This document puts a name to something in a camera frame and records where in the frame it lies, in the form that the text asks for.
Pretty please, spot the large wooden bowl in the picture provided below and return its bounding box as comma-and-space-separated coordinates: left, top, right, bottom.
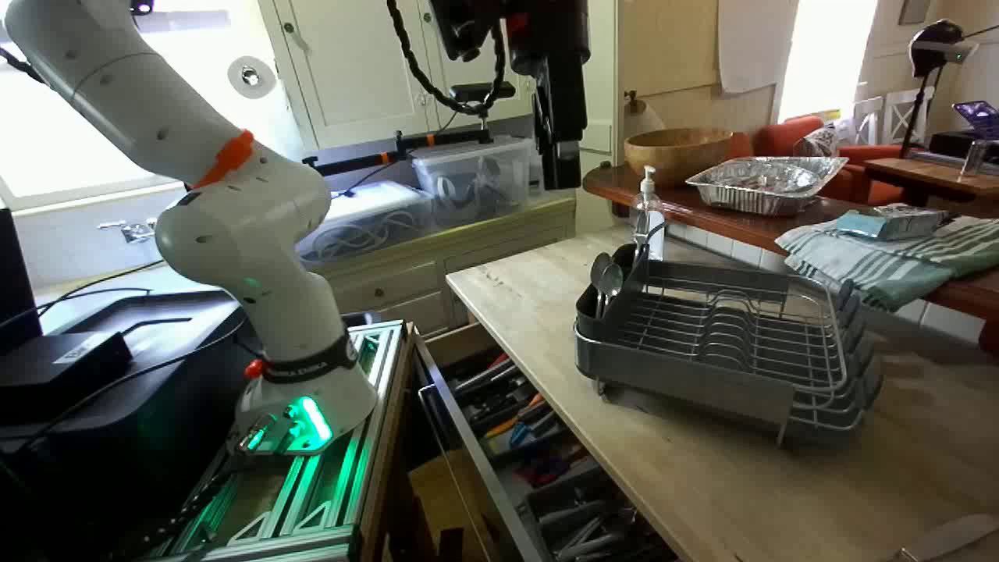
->
622, 124, 744, 191

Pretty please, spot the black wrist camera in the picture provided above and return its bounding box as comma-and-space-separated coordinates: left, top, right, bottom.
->
428, 0, 505, 62

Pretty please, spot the white low cabinet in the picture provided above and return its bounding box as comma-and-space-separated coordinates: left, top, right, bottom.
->
308, 191, 582, 337

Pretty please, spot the small brown side table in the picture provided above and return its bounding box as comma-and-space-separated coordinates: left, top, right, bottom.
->
858, 154, 999, 205

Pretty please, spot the clear hand sanitizer pump bottle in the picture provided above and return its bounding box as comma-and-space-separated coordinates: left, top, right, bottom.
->
632, 161, 672, 261

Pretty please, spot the black floor lamp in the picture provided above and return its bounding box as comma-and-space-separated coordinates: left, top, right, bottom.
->
895, 15, 982, 161

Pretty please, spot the large black controller box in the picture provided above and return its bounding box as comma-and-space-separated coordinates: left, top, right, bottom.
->
0, 291, 264, 562

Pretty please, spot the dark wooden table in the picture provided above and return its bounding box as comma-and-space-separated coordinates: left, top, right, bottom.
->
582, 159, 999, 327

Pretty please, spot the purple object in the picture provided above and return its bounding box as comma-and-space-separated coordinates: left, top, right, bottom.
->
953, 97, 999, 140

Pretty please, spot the red sofa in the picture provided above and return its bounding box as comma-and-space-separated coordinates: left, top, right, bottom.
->
745, 116, 910, 205

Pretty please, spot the aluminium foil tray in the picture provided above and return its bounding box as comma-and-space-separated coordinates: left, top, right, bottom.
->
685, 154, 851, 219

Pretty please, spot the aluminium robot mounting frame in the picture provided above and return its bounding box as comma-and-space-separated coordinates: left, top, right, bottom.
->
152, 317, 413, 562

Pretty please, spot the small black flat box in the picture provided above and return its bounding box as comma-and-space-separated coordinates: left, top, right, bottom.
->
0, 324, 136, 423

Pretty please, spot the light blue flat packet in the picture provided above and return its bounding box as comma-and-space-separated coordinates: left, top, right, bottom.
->
834, 204, 953, 247

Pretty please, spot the silver metal spoon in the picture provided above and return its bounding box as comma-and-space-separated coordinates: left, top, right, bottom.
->
587, 251, 627, 322

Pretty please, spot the black rod with orange clamps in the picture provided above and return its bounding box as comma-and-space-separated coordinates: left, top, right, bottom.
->
302, 123, 499, 178

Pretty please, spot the open tool drawer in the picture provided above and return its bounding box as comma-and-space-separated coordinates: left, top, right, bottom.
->
413, 327, 680, 562

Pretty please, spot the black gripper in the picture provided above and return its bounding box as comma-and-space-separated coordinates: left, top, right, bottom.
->
508, 0, 594, 193

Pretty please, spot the grey dish rack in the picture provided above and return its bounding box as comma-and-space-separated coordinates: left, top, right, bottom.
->
570, 244, 886, 448

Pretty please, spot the black computer monitor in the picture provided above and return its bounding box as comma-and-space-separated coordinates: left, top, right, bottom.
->
0, 199, 45, 356

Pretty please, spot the clear plastic storage bin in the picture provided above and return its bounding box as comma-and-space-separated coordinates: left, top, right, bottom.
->
293, 180, 438, 261
410, 136, 539, 229

